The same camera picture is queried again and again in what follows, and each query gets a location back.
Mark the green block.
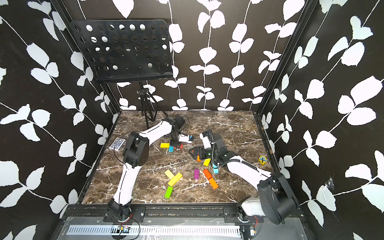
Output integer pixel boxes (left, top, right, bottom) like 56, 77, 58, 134
165, 186, 174, 199

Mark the yellow tape roll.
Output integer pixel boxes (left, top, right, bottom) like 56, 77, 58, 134
259, 156, 268, 165

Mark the orange block front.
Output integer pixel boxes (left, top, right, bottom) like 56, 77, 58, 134
209, 178, 219, 190

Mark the black front rail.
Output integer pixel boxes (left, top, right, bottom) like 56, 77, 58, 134
61, 203, 305, 224

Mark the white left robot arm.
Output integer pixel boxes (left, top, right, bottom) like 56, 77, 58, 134
104, 115, 193, 224

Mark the white perforated strip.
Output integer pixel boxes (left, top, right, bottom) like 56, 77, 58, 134
65, 225, 241, 237

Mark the black music stand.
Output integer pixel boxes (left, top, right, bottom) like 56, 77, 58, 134
71, 19, 173, 122

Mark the pale yellow block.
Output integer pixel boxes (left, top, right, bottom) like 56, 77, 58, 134
165, 170, 175, 180

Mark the purple block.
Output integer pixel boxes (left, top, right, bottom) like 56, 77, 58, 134
194, 169, 200, 183

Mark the long yellow block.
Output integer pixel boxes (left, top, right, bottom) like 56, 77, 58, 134
168, 173, 183, 187

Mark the small yellow block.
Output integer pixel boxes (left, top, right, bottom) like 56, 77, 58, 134
204, 159, 211, 167

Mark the red block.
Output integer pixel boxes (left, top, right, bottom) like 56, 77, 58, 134
203, 169, 213, 180

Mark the light blue block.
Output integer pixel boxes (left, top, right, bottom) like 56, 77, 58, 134
213, 164, 219, 174

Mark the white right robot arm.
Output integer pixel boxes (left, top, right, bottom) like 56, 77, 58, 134
194, 129, 299, 225

